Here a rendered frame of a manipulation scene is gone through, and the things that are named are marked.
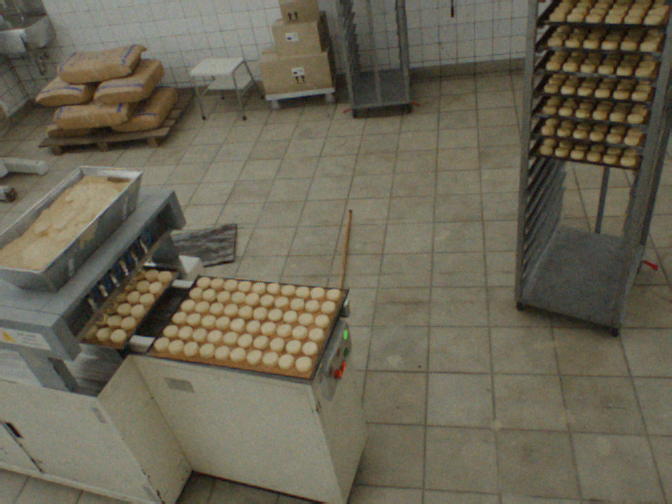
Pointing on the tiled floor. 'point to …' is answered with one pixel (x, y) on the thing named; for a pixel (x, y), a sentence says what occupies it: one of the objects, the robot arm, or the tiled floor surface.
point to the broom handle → (345, 250)
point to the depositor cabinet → (94, 424)
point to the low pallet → (105, 137)
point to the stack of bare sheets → (208, 244)
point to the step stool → (224, 78)
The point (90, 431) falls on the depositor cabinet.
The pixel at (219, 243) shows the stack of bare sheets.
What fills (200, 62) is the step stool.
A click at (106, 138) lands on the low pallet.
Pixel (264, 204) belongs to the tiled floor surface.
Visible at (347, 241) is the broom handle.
